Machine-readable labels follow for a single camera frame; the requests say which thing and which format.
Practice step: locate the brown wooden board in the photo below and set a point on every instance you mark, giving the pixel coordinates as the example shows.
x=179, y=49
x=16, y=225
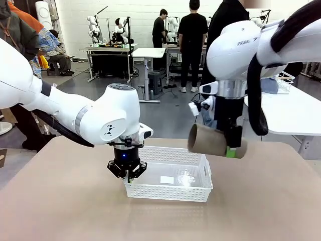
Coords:
x=3, y=158

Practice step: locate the seated person in patterned jacket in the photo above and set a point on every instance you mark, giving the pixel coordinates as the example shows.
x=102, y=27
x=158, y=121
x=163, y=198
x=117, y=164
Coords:
x=59, y=60

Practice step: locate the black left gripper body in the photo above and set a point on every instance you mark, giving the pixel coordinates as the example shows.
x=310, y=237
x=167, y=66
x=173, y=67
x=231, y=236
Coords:
x=126, y=157

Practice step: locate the background person in black tee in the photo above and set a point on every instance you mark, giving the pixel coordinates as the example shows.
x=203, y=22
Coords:
x=159, y=30

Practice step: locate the standing person in black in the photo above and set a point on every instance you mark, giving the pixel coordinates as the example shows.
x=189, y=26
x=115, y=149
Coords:
x=193, y=37

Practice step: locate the white perforated plastic basket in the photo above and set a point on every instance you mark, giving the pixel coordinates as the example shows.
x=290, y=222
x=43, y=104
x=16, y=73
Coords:
x=175, y=193

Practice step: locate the person in black polo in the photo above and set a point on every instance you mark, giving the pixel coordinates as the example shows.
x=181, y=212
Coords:
x=230, y=12

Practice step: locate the person in green puffer jacket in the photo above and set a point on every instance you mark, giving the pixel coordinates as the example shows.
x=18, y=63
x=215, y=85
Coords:
x=15, y=32

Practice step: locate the seated person in black sweater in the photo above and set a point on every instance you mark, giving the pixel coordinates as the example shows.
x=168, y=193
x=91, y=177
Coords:
x=294, y=69

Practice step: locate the white round stand base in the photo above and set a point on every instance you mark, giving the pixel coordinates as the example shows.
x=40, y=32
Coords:
x=5, y=128

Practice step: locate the figure in orange garment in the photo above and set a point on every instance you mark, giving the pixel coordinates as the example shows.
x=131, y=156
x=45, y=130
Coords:
x=30, y=20

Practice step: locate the blue denim cloth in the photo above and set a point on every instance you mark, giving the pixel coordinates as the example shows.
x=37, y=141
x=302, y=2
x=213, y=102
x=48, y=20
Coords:
x=269, y=86

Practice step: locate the grey robot workbench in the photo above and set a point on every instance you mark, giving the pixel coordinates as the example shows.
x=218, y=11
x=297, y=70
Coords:
x=107, y=49

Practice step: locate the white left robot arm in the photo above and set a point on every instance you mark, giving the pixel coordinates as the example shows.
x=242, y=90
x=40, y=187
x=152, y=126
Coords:
x=113, y=113

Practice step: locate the brown cardboard tube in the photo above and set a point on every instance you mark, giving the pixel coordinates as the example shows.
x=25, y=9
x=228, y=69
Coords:
x=208, y=141

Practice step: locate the white side table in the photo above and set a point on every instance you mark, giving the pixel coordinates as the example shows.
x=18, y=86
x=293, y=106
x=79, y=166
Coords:
x=288, y=113

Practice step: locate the grey metal workbench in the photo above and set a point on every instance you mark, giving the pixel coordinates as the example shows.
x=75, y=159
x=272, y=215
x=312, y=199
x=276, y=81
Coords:
x=173, y=47

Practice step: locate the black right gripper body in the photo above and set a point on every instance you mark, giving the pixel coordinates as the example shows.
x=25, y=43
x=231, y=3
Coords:
x=228, y=110

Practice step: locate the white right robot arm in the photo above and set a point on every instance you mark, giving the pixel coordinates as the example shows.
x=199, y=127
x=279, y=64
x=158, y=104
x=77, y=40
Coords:
x=233, y=50

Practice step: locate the white standing desk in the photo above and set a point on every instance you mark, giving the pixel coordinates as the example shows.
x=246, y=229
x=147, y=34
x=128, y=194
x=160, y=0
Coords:
x=148, y=52

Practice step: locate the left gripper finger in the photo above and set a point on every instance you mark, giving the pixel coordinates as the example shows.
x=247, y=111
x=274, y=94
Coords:
x=116, y=170
x=139, y=169

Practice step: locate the yellow bag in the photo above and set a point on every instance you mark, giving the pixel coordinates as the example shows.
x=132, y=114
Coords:
x=44, y=62

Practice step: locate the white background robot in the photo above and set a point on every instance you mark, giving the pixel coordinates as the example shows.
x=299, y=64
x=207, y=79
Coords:
x=255, y=21
x=123, y=21
x=173, y=27
x=93, y=32
x=209, y=21

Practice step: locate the grey plastic stool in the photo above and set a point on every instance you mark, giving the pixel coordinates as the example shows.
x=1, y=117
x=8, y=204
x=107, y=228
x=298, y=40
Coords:
x=155, y=80

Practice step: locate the white tower appliance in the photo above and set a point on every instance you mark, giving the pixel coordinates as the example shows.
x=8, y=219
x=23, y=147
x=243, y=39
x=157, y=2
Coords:
x=43, y=12

